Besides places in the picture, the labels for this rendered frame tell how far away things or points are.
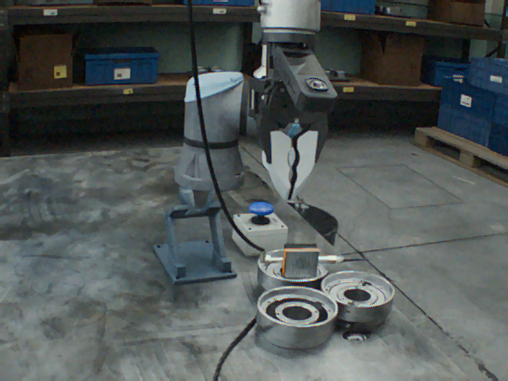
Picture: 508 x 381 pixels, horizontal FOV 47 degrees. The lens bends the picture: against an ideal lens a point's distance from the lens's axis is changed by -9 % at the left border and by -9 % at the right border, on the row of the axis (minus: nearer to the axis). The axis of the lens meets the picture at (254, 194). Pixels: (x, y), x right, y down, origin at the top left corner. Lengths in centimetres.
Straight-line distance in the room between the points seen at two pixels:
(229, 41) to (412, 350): 427
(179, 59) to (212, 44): 28
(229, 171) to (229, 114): 12
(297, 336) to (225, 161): 60
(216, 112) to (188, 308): 51
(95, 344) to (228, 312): 20
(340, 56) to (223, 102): 410
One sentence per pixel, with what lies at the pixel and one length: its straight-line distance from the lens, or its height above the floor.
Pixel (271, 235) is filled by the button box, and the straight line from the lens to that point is 104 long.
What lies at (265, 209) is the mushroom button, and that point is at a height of 87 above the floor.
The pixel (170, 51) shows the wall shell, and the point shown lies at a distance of 484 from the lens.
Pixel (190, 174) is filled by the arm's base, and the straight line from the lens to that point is 132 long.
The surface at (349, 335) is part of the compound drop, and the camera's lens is 85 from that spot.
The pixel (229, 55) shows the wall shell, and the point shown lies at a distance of 497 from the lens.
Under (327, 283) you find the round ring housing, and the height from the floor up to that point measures 83.
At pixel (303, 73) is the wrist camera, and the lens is 73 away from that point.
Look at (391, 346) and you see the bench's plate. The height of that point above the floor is 80.
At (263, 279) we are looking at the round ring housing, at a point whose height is 83.
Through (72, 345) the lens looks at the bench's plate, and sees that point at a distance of 81.
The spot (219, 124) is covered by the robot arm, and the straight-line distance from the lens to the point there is 128.
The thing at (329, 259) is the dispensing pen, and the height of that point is 85.
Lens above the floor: 125
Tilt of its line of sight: 20 degrees down
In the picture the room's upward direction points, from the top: 4 degrees clockwise
